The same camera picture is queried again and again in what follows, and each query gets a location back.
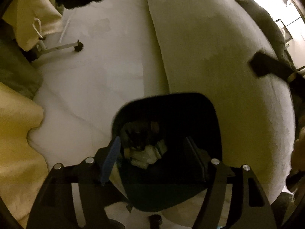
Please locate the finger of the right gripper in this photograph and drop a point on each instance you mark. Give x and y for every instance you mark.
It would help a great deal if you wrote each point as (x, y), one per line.
(263, 65)

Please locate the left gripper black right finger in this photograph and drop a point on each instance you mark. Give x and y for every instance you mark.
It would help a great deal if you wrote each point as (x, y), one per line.
(249, 206)

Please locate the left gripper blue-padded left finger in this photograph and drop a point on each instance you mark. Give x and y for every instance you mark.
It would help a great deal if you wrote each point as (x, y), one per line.
(54, 208)

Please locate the white tissue ball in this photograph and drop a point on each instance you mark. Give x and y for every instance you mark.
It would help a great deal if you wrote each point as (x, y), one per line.
(142, 159)

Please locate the black plastic trash bin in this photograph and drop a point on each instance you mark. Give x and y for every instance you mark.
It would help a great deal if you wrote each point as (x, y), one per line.
(173, 124)

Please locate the dark grey fleece blanket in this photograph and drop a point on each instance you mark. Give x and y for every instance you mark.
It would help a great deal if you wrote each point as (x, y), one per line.
(269, 28)

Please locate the white sliding wardrobe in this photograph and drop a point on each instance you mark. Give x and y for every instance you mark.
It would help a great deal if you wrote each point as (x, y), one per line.
(294, 22)

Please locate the grey bed mattress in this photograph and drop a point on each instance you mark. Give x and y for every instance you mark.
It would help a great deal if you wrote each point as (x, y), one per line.
(206, 46)

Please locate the olive green hanging coat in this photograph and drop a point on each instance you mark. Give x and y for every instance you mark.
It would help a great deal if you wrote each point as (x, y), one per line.
(16, 71)

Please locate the white rolling clothes rack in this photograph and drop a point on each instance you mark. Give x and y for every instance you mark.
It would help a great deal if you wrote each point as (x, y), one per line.
(41, 49)

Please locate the cream hanging jacket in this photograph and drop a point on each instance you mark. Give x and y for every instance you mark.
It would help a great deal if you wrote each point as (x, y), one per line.
(33, 19)

